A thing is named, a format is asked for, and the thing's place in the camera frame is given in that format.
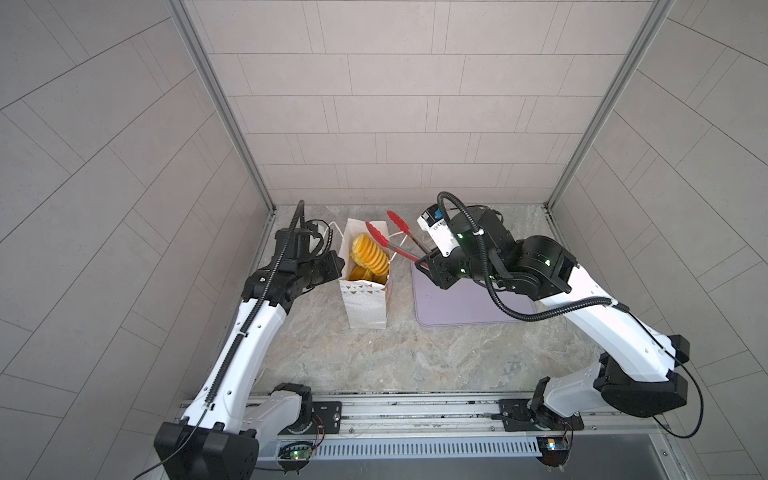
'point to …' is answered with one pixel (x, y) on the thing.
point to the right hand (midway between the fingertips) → (421, 262)
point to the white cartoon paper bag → (365, 302)
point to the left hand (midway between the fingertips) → (352, 258)
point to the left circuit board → (297, 452)
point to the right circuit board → (552, 451)
